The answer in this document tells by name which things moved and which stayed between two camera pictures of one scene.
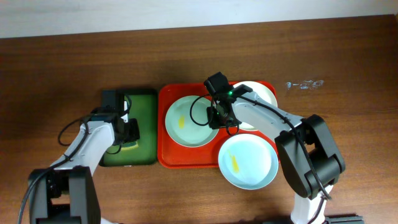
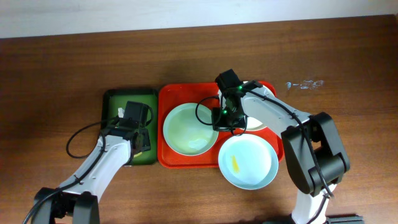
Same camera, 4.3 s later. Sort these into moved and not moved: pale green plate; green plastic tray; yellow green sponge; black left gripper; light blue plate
Moved: yellow green sponge; pale green plate; black left gripper
Not moved: green plastic tray; light blue plate
